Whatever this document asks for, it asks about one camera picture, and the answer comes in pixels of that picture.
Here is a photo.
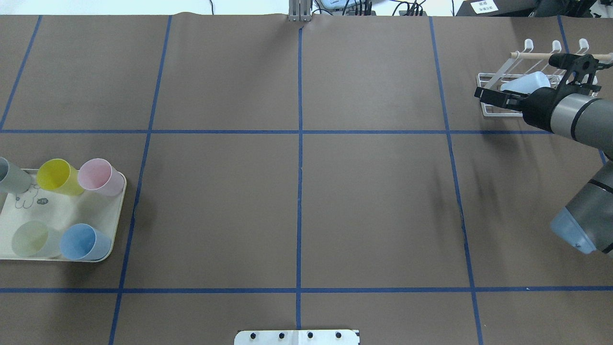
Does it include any aluminium frame post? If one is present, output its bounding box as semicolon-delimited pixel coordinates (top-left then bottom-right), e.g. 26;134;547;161
288;0;314;23

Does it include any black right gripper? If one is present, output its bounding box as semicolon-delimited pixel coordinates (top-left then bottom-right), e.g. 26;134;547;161
474;53;603;126

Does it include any white wire cup rack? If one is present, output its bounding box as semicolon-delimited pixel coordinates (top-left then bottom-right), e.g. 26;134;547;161
476;38;612;119

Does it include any pale green plastic cup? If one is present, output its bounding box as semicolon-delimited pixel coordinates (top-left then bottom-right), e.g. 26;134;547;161
11;221;62;258

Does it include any cream plastic tray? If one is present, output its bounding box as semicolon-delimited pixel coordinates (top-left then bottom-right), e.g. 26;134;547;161
0;170;127;262

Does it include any pink plastic cup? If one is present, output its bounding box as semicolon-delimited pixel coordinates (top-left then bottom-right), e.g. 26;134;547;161
77;159;125;197

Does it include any grey plastic cup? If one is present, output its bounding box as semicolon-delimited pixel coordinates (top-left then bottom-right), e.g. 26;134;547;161
0;157;33;195

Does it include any light blue plastic cup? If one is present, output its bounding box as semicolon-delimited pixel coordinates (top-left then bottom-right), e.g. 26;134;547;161
500;71;551;94

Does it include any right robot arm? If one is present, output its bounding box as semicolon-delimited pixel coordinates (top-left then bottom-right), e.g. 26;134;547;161
474;52;612;258

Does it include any yellow plastic cup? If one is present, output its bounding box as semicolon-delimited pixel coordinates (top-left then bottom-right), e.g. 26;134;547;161
36;159;85;196

